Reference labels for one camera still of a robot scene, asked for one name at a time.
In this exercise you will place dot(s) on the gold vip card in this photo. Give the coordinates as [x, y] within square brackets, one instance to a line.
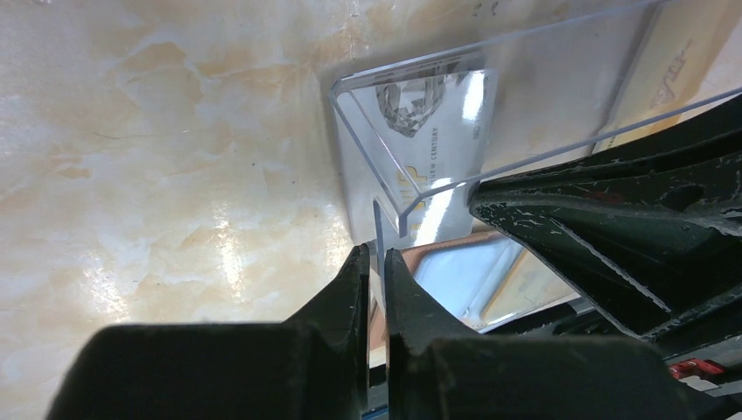
[689, 56]
[528, 287]

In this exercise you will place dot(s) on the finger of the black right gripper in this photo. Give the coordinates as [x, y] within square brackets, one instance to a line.
[649, 232]

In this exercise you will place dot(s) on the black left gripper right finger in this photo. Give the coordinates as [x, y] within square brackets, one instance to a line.
[438, 368]

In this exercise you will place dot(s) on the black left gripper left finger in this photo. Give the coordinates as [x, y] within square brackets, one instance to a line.
[313, 365]

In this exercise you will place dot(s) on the clear acrylic card box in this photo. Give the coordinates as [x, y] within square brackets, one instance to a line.
[557, 86]

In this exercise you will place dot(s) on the brown leather card holder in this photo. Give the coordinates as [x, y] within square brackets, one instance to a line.
[461, 273]

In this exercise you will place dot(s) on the red plastic box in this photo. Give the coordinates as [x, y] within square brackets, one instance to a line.
[704, 369]

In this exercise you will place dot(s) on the silver VIP card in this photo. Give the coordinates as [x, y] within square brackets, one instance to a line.
[407, 145]

